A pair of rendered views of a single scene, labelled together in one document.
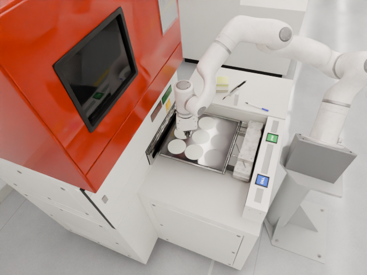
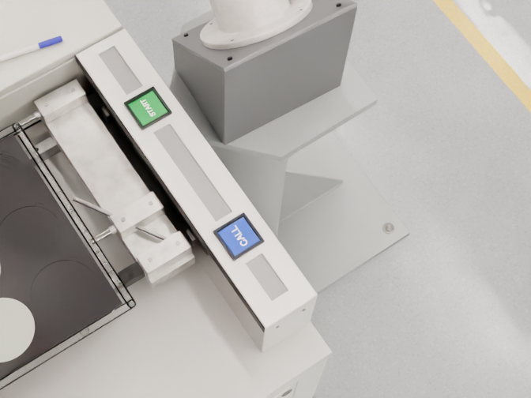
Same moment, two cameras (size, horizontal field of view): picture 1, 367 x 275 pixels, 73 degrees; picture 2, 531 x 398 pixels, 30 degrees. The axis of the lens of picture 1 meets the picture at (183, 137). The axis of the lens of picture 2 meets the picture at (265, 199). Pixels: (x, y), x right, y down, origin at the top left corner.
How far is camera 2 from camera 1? 0.48 m
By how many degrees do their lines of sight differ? 35
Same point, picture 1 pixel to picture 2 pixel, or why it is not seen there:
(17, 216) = not seen: outside the picture
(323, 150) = (288, 47)
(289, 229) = (291, 237)
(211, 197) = (157, 383)
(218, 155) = (71, 274)
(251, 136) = (81, 140)
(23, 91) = not seen: outside the picture
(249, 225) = (293, 349)
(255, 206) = (287, 307)
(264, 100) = (16, 13)
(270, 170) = (227, 195)
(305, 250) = (357, 246)
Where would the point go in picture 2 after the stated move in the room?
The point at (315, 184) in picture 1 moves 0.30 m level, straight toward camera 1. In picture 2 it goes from (313, 120) to (353, 280)
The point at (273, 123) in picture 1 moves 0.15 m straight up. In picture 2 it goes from (106, 62) to (95, 9)
